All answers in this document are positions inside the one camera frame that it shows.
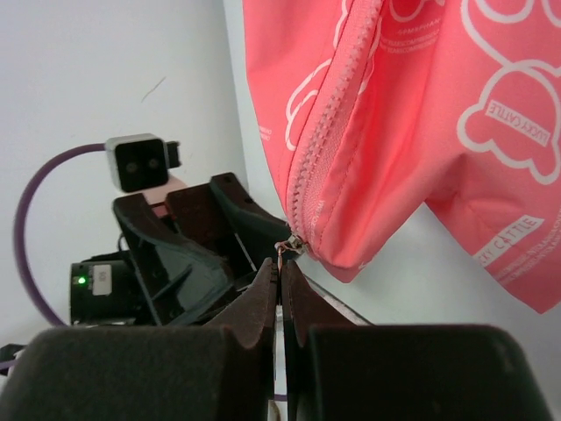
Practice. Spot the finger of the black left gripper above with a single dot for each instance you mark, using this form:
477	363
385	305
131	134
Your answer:
221	216
180	279

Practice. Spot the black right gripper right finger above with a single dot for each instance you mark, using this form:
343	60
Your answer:
337	370

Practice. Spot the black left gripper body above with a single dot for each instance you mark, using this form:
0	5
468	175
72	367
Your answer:
104	290

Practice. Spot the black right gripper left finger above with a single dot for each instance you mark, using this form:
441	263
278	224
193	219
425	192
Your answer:
218	371

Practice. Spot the pink hooded jacket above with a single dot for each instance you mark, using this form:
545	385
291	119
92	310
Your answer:
369	109

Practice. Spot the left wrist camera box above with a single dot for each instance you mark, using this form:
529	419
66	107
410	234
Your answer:
141	161

